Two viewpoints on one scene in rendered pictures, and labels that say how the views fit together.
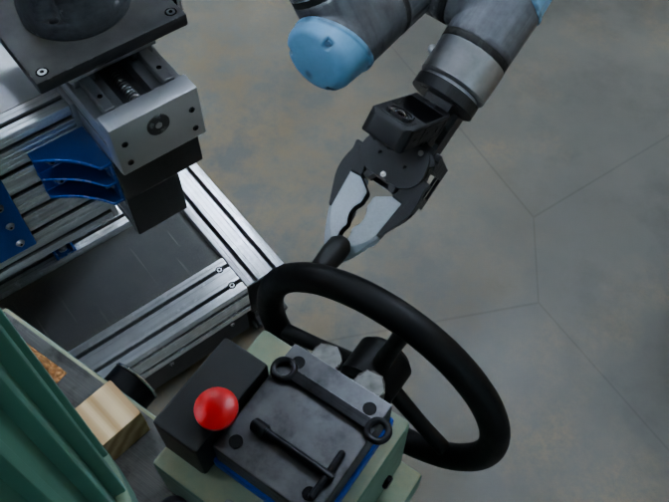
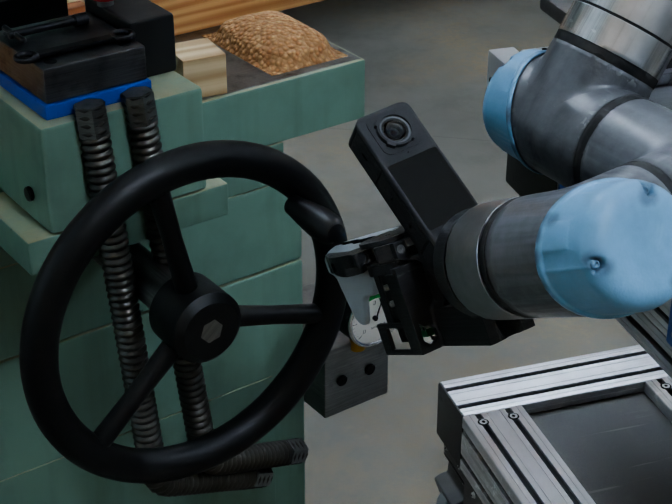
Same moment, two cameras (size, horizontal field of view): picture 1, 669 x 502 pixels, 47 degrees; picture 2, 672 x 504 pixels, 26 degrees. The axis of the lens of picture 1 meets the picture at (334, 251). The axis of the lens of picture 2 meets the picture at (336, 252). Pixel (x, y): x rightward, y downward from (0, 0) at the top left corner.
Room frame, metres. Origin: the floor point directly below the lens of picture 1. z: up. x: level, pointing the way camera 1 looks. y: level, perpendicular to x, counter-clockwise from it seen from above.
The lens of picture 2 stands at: (0.75, -0.91, 1.40)
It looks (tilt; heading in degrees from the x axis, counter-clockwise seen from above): 29 degrees down; 110
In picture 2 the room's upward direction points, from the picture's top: straight up
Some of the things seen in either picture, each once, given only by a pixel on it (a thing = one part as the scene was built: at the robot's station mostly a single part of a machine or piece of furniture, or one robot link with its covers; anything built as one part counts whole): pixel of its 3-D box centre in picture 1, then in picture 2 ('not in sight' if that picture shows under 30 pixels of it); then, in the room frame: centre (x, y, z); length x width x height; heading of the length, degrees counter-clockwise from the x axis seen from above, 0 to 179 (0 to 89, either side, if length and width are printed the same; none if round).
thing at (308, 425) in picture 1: (276, 420); (88, 46); (0.20, 0.04, 0.99); 0.13 x 0.11 x 0.06; 55
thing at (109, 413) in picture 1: (109, 423); (196, 68); (0.22, 0.18, 0.92); 0.04 x 0.04 x 0.04; 46
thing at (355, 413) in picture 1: (330, 398); (75, 45); (0.21, 0.00, 1.00); 0.10 x 0.02 x 0.01; 55
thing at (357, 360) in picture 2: not in sight; (325, 347); (0.31, 0.29, 0.58); 0.12 x 0.08 x 0.08; 145
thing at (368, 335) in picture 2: (128, 394); (364, 318); (0.36, 0.25, 0.65); 0.06 x 0.04 x 0.08; 55
